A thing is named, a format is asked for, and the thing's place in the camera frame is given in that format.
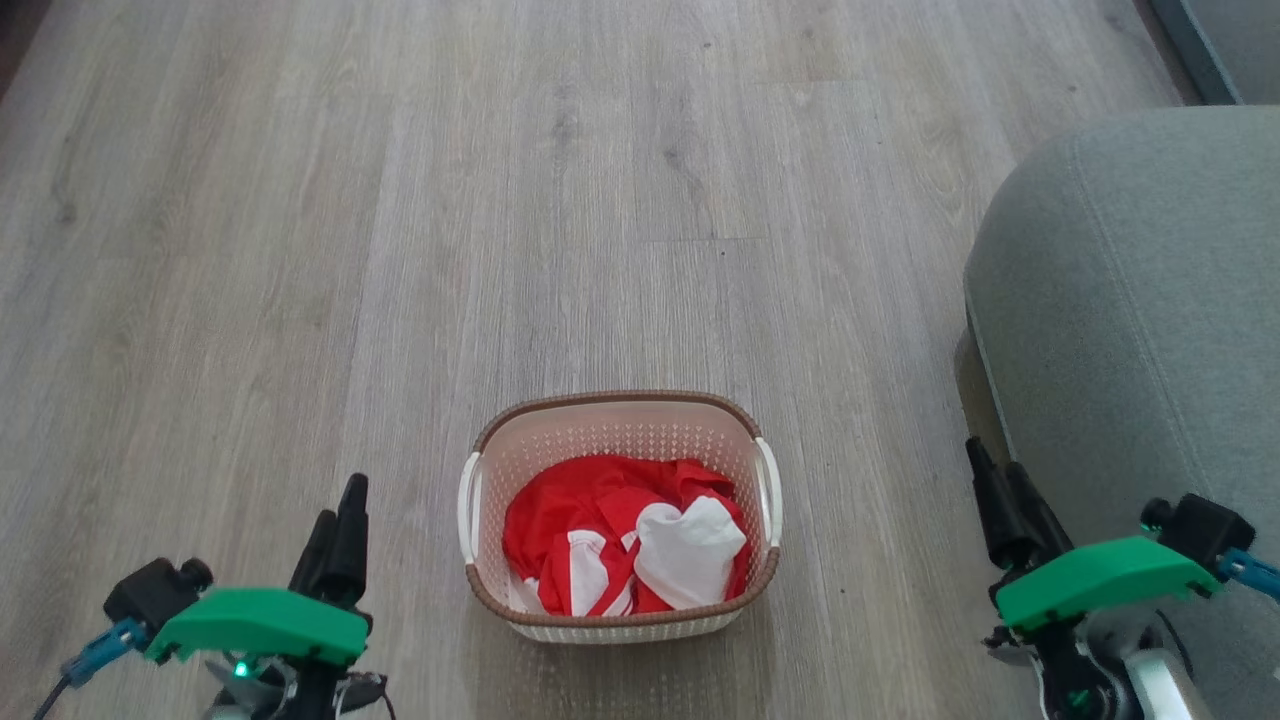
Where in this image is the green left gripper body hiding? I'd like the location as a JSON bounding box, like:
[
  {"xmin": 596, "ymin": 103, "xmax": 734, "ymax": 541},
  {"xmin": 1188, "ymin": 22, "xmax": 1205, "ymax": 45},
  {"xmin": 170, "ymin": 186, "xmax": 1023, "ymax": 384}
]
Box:
[{"xmin": 145, "ymin": 588, "xmax": 389, "ymax": 720}]

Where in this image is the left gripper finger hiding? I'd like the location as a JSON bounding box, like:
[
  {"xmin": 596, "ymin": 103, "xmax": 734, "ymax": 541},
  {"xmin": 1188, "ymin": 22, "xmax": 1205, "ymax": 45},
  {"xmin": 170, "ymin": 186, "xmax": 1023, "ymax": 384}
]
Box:
[
  {"xmin": 290, "ymin": 510, "xmax": 339, "ymax": 601},
  {"xmin": 335, "ymin": 473, "xmax": 371, "ymax": 607}
]

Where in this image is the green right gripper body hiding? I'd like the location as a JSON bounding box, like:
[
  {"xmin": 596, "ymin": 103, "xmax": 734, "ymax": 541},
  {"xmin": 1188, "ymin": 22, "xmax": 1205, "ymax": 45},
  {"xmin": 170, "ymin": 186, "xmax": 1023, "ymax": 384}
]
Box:
[{"xmin": 985, "ymin": 537, "xmax": 1223, "ymax": 720}]

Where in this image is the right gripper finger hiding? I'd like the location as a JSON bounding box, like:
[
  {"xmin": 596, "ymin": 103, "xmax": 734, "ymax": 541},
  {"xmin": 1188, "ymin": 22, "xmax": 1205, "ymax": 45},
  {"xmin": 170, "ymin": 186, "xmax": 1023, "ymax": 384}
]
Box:
[
  {"xmin": 965, "ymin": 437, "xmax": 1023, "ymax": 572},
  {"xmin": 1004, "ymin": 462, "xmax": 1074, "ymax": 563}
]

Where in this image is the red and white garment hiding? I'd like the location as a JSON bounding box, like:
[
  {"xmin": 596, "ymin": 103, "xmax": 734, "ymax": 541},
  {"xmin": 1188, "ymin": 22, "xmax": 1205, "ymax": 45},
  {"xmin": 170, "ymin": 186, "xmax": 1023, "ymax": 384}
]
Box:
[{"xmin": 502, "ymin": 455, "xmax": 752, "ymax": 617}]

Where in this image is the grey fabric sofa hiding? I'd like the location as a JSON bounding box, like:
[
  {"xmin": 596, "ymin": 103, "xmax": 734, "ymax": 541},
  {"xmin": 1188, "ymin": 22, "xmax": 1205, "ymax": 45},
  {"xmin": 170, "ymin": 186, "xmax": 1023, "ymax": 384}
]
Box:
[{"xmin": 963, "ymin": 105, "xmax": 1280, "ymax": 720}]

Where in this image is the cream laundry basket brown rim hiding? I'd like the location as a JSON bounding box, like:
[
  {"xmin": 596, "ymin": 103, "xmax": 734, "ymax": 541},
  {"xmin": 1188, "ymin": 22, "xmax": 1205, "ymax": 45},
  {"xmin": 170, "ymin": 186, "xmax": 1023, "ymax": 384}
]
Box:
[{"xmin": 457, "ymin": 390, "xmax": 783, "ymax": 644}]

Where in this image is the dark grey furniture edge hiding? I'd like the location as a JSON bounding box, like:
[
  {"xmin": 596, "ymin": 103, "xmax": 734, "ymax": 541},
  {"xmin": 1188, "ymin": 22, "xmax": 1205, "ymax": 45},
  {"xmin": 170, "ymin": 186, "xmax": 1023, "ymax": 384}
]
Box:
[{"xmin": 1148, "ymin": 0, "xmax": 1280, "ymax": 107}]

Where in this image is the blue right camera cable plug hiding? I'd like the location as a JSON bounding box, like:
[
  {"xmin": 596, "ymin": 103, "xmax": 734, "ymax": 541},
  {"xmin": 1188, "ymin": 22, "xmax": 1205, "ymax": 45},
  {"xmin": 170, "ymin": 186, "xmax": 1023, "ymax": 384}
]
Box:
[{"xmin": 1217, "ymin": 547, "xmax": 1280, "ymax": 603}]

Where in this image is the blue camera cable plug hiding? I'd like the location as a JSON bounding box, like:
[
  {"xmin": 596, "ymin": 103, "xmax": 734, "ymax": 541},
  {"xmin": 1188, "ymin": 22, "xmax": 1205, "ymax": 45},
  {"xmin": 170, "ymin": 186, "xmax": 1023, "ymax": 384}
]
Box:
[
  {"xmin": 60, "ymin": 617, "xmax": 151, "ymax": 691},
  {"xmin": 1217, "ymin": 547, "xmax": 1280, "ymax": 603}
]

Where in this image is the blue left camera cable plug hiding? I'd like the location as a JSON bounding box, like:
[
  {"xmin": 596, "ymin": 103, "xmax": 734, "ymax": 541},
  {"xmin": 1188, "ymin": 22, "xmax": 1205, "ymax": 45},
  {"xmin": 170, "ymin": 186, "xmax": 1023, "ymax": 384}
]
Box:
[{"xmin": 60, "ymin": 617, "xmax": 151, "ymax": 691}]

